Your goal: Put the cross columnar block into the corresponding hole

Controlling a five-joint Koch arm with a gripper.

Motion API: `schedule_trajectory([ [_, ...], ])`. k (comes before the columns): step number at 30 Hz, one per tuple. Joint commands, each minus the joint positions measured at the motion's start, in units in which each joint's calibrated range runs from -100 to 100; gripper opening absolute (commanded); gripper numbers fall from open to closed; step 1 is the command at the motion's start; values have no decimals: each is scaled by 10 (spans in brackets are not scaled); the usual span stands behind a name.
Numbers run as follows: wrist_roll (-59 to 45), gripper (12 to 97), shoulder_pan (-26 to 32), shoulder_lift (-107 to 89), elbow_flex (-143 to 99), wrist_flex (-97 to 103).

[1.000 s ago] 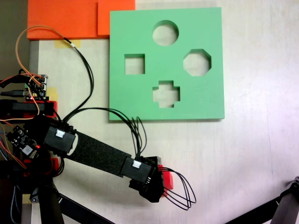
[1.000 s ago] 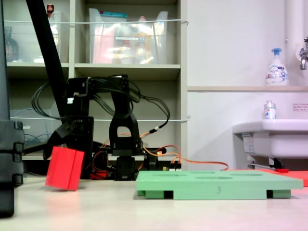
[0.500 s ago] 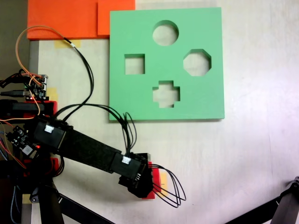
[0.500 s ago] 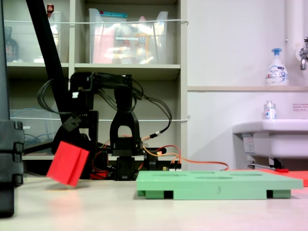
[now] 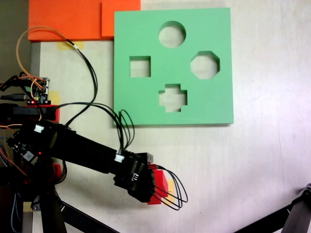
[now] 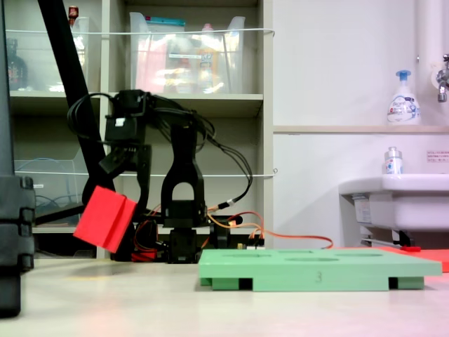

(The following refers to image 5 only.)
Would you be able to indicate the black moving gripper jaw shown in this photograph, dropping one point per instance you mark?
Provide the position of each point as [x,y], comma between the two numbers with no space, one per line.
[143,197]

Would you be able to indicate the red cross columnar block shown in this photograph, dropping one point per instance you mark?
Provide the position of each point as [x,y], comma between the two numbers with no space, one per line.
[161,179]

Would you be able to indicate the green shape hole board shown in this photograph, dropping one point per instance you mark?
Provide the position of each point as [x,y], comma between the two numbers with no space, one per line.
[206,102]

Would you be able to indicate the yellow tape with black dash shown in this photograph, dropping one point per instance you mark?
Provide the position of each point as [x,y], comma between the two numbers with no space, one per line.
[171,184]

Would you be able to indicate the red black table clamp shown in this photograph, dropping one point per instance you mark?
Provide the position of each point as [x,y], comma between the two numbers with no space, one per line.
[24,111]
[56,171]

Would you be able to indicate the yellow masking tape piece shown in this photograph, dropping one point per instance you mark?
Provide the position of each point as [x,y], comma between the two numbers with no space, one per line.
[62,46]
[55,97]
[27,206]

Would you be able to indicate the black circuit board grey inductor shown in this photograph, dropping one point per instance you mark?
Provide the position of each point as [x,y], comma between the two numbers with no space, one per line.
[19,146]

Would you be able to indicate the circuit board white connectors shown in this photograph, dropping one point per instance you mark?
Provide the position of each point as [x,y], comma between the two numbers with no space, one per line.
[40,93]

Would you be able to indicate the notched black tripod leg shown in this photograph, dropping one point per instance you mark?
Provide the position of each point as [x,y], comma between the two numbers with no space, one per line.
[300,213]

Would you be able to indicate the large orange foam slab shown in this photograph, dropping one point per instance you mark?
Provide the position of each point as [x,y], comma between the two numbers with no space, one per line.
[65,19]

